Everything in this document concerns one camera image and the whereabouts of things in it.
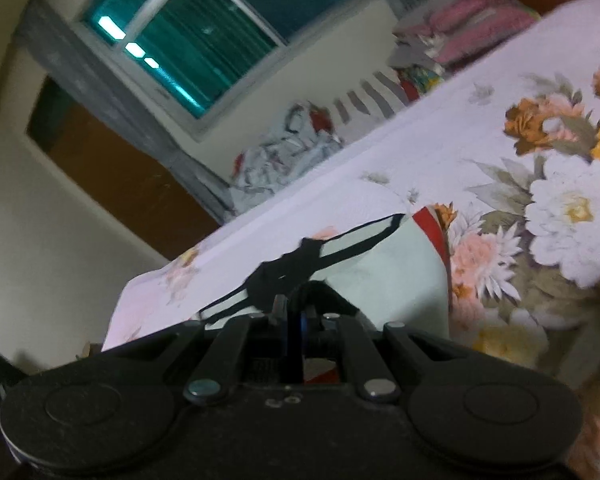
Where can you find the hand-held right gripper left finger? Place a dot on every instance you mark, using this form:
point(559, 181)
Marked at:
point(280, 322)

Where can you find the grey striped sheet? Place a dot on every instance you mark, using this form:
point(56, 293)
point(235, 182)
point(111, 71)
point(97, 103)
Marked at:
point(365, 97)

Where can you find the white framed window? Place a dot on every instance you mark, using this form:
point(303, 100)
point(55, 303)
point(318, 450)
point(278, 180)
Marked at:
point(205, 25)

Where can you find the colourful patterned cloth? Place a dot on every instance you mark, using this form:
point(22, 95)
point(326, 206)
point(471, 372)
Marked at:
point(420, 80)

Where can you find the striped cartoon print sweater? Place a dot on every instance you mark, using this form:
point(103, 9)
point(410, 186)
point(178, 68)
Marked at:
point(390, 270)

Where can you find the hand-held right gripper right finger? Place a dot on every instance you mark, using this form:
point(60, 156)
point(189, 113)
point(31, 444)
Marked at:
point(304, 322)

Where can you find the pink floral bed sheet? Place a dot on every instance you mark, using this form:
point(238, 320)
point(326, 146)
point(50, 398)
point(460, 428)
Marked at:
point(430, 150)

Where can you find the brown wooden door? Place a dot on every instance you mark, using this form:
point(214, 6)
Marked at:
point(130, 185)

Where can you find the pile of light clothes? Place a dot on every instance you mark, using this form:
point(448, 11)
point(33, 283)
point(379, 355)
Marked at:
point(280, 160)

